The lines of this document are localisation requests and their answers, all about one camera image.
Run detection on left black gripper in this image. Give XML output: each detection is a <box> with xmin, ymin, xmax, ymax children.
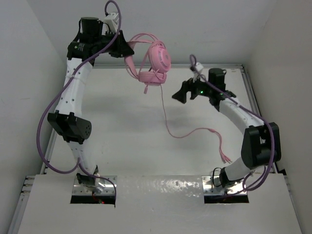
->
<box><xmin>93</xmin><ymin>29</ymin><xmax>133</xmax><ymax>58</ymax></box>

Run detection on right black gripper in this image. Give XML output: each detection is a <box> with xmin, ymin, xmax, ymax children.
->
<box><xmin>173</xmin><ymin>72</ymin><xmax>214</xmax><ymax>103</ymax></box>

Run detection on pink headphones with cable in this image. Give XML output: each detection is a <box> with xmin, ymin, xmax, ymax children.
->
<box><xmin>123</xmin><ymin>32</ymin><xmax>234</xmax><ymax>163</ymax></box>

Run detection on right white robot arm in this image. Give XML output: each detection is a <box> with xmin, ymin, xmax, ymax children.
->
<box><xmin>172</xmin><ymin>68</ymin><xmax>281</xmax><ymax>188</ymax></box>

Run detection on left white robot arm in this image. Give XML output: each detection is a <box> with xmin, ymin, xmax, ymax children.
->
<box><xmin>46</xmin><ymin>13</ymin><xmax>134</xmax><ymax>185</ymax></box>

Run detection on white front cover board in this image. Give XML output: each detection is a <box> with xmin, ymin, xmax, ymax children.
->
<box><xmin>19</xmin><ymin>174</ymin><xmax>301</xmax><ymax>234</ymax></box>

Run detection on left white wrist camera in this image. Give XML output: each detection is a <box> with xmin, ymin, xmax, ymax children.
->
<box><xmin>103</xmin><ymin>12</ymin><xmax>119</xmax><ymax>33</ymax></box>

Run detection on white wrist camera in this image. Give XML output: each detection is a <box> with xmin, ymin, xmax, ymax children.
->
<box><xmin>103</xmin><ymin>12</ymin><xmax>119</xmax><ymax>33</ymax></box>
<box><xmin>190</xmin><ymin>62</ymin><xmax>204</xmax><ymax>83</ymax></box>

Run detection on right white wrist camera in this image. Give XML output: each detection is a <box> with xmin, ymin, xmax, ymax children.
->
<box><xmin>190</xmin><ymin>62</ymin><xmax>204</xmax><ymax>83</ymax></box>

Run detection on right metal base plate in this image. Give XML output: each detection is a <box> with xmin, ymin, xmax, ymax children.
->
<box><xmin>202</xmin><ymin>175</ymin><xmax>246</xmax><ymax>196</ymax></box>

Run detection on metal base plate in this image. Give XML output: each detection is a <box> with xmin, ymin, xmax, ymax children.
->
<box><xmin>72</xmin><ymin>177</ymin><xmax>115</xmax><ymax>195</ymax></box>
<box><xmin>202</xmin><ymin>175</ymin><xmax>246</xmax><ymax>196</ymax></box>

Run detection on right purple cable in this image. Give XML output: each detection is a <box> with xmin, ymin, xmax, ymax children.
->
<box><xmin>189</xmin><ymin>54</ymin><xmax>276</xmax><ymax>195</ymax></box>

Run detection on purple cable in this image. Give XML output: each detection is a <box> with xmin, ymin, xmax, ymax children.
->
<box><xmin>36</xmin><ymin>0</ymin><xmax>122</xmax><ymax>193</ymax></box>
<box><xmin>189</xmin><ymin>54</ymin><xmax>276</xmax><ymax>195</ymax></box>

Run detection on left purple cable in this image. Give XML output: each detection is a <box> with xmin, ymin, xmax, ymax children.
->
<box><xmin>36</xmin><ymin>0</ymin><xmax>122</xmax><ymax>193</ymax></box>

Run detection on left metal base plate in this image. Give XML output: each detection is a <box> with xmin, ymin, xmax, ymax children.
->
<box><xmin>72</xmin><ymin>177</ymin><xmax>115</xmax><ymax>195</ymax></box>

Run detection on aluminium table frame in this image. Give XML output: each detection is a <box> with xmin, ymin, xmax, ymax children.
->
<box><xmin>7</xmin><ymin>63</ymin><xmax>288</xmax><ymax>234</ymax></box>

